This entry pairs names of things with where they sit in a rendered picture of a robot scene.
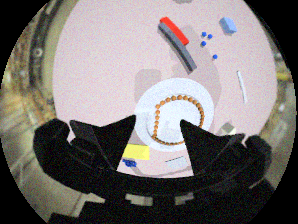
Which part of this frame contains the light blue block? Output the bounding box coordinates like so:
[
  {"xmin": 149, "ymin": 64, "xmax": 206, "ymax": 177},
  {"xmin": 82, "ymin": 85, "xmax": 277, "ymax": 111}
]
[{"xmin": 220, "ymin": 16, "xmax": 238, "ymax": 34}]

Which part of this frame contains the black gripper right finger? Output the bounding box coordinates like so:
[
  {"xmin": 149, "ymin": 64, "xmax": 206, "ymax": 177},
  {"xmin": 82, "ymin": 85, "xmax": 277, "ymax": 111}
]
[{"xmin": 180, "ymin": 119, "xmax": 246, "ymax": 176}]

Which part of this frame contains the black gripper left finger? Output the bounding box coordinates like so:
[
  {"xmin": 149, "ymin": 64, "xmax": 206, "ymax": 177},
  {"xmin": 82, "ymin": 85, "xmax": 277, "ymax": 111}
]
[{"xmin": 69, "ymin": 115, "xmax": 136, "ymax": 171}]

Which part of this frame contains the white round tray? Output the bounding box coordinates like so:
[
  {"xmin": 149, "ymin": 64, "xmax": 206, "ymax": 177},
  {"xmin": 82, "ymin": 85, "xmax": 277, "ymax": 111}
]
[{"xmin": 134, "ymin": 77, "xmax": 214, "ymax": 152}]

